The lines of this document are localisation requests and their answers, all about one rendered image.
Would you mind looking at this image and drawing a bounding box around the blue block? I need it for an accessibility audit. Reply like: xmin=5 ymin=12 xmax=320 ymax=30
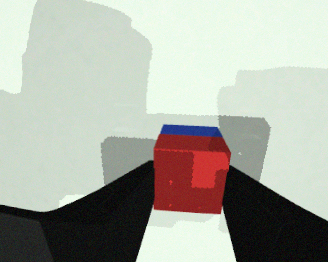
xmin=160 ymin=124 xmax=222 ymax=136

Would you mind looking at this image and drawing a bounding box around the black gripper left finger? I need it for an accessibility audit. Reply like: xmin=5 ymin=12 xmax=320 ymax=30
xmin=0 ymin=160 xmax=155 ymax=262

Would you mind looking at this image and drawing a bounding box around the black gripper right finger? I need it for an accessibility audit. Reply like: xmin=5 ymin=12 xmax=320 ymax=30
xmin=222 ymin=166 xmax=328 ymax=262

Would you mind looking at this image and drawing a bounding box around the red block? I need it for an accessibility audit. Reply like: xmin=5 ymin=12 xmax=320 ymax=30
xmin=153 ymin=134 xmax=232 ymax=215

